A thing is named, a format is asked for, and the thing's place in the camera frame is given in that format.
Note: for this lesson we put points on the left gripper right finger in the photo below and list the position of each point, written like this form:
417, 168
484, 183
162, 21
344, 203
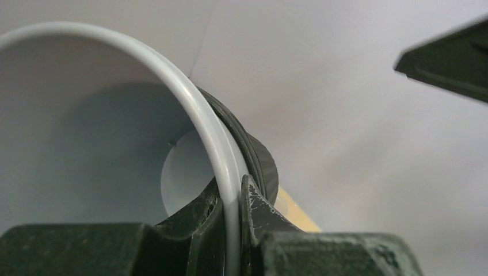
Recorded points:
272, 245

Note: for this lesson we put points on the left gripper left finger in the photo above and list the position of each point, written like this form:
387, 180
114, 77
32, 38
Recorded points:
190, 242

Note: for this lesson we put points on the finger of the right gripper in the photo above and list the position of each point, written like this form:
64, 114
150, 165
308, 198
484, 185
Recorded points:
455, 61

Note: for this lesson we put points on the black ribbed bin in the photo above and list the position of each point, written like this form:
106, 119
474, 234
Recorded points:
260, 162

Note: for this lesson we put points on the grey plastic bucket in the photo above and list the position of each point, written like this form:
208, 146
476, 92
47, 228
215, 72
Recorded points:
97, 126

